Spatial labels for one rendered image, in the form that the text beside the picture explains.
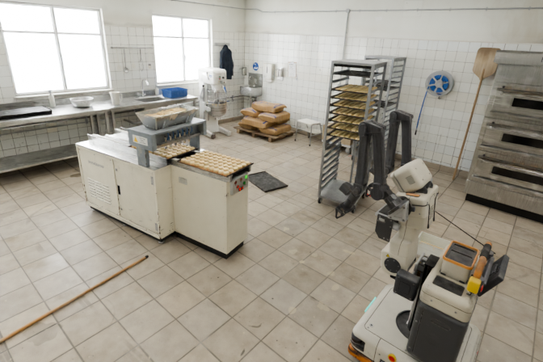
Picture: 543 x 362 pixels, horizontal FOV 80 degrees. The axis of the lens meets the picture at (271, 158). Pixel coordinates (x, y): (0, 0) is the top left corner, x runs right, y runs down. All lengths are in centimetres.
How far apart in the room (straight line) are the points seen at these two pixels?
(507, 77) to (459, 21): 151
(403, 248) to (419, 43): 450
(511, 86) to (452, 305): 337
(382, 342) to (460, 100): 442
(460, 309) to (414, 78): 467
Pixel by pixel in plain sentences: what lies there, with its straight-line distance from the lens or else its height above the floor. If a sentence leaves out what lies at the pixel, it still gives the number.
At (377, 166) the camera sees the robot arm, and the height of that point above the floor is 138.
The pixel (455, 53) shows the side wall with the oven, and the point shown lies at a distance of 606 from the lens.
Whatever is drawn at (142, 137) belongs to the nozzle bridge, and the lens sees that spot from 318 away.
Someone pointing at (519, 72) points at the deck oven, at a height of 177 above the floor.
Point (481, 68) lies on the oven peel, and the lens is 593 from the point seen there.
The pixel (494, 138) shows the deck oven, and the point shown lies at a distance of 502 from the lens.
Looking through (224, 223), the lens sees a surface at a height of 42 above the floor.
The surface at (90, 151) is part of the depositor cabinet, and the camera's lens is 399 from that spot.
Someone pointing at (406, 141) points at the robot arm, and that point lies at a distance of 228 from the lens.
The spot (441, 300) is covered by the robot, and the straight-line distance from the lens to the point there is 208.
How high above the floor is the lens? 203
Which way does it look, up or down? 20 degrees down
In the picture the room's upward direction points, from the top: 3 degrees clockwise
